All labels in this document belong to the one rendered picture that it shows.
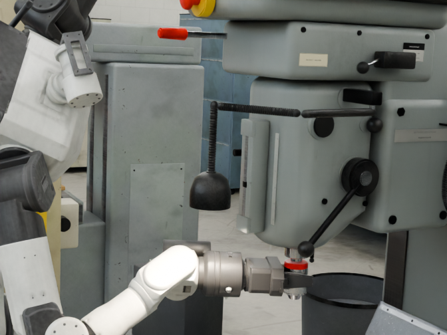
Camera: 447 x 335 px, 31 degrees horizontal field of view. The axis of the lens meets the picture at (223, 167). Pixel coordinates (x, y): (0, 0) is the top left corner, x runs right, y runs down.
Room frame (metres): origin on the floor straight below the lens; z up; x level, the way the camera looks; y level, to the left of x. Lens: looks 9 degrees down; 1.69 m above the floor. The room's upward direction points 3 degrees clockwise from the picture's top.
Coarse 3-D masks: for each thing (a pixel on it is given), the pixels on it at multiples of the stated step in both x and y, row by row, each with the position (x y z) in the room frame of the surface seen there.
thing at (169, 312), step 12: (144, 264) 1.98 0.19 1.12; (168, 300) 1.85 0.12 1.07; (180, 300) 1.82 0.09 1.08; (192, 300) 1.82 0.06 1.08; (204, 300) 1.84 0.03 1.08; (216, 300) 1.87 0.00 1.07; (156, 312) 1.89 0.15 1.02; (168, 312) 1.85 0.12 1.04; (180, 312) 1.82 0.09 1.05; (192, 312) 1.82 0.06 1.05; (204, 312) 1.84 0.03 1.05; (216, 312) 1.87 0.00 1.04; (144, 324) 1.93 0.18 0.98; (156, 324) 1.89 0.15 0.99; (168, 324) 1.85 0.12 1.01; (180, 324) 1.82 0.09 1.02; (192, 324) 1.82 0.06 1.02; (204, 324) 1.84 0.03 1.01; (216, 324) 1.87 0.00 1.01
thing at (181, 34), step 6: (162, 30) 1.47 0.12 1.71; (168, 30) 1.48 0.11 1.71; (174, 30) 1.49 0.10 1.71; (180, 30) 1.49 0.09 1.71; (186, 30) 1.50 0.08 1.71; (162, 36) 1.48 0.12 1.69; (168, 36) 1.48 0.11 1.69; (174, 36) 1.49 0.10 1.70; (180, 36) 1.49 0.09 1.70; (186, 36) 1.50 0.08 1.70; (192, 36) 1.51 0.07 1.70; (198, 36) 1.51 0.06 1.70; (204, 36) 1.52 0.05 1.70; (210, 36) 1.53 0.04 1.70; (216, 36) 1.53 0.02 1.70; (222, 36) 1.54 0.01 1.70
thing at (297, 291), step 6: (288, 270) 1.51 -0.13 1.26; (294, 270) 1.50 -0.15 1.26; (300, 270) 1.50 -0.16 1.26; (306, 270) 1.51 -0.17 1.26; (288, 288) 1.51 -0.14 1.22; (294, 288) 1.50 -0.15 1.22; (300, 288) 1.50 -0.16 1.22; (306, 288) 1.52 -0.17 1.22; (288, 294) 1.51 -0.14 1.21; (294, 294) 1.50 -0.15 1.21; (300, 294) 1.50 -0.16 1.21
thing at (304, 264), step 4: (288, 260) 1.53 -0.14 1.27; (304, 260) 1.54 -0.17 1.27; (284, 264) 1.52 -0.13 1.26; (288, 264) 1.51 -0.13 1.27; (292, 264) 1.51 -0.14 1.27; (296, 264) 1.51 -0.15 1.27; (300, 264) 1.51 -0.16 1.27; (304, 264) 1.51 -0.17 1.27; (288, 268) 1.51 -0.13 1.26; (292, 268) 1.50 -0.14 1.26; (296, 268) 1.50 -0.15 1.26; (300, 268) 1.50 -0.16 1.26; (304, 268) 1.51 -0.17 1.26
